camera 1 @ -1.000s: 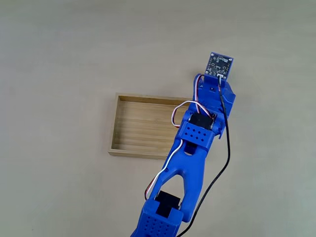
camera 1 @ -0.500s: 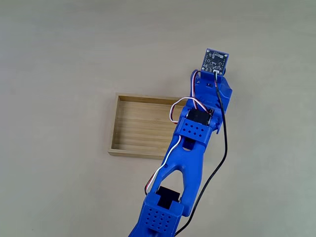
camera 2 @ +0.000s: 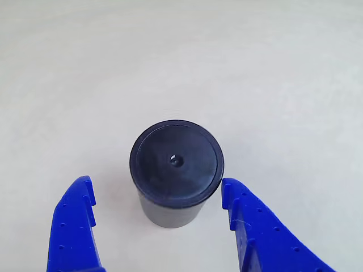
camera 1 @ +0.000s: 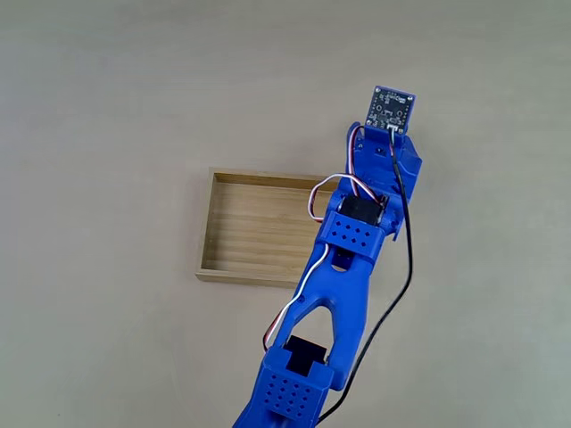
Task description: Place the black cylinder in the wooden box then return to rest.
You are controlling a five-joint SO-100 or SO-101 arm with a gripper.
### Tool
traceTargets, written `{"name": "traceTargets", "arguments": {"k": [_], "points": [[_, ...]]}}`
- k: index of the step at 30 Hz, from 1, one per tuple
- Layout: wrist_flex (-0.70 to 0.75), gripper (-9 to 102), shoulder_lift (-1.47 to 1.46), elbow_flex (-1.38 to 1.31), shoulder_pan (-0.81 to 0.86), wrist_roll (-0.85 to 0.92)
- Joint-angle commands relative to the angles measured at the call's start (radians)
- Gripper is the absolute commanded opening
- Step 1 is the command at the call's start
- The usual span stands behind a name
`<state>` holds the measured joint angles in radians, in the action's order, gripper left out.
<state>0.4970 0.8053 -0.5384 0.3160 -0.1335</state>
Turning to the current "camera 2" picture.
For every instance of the black cylinder with lid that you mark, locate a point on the black cylinder with lid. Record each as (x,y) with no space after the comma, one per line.
(175,167)

